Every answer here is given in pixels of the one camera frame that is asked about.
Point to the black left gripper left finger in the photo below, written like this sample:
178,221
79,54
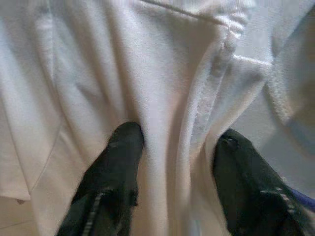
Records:
115,172

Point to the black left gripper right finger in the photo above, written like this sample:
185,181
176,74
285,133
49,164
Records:
246,191

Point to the white long-sleeved garment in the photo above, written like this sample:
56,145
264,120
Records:
147,73

